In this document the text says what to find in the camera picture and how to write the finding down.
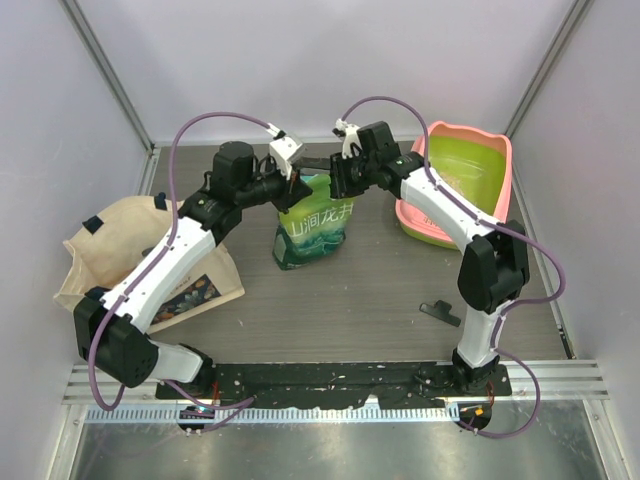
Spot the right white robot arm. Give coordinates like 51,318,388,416
330,119,530,395

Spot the green cat litter bag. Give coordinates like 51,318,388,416
272,174,354,271

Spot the beige canvas tote bag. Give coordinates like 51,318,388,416
54,193,245,333

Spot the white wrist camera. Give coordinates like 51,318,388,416
332,119,362,159
269,135,305,180

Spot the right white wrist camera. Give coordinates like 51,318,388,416
332,119,362,159

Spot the pink green litter box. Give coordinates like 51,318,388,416
395,121,512,249

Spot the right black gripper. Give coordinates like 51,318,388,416
322,153,376,203

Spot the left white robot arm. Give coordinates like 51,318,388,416
73,136,312,399

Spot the aluminium frame rail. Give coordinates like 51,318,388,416
63,360,608,430

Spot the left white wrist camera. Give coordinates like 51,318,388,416
269,135,305,180

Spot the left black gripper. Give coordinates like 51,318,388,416
237,156,314,215

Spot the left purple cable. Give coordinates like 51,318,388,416
88,111,286,436

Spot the purple cable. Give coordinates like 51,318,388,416
339,95,567,442
88,111,286,436

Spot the black rectangular box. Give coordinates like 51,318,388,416
296,156,331,175

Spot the cat litter granules pile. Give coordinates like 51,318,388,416
439,171,472,198

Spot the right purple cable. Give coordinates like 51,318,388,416
339,95,567,442

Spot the black bag clip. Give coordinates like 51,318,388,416
419,300,462,328

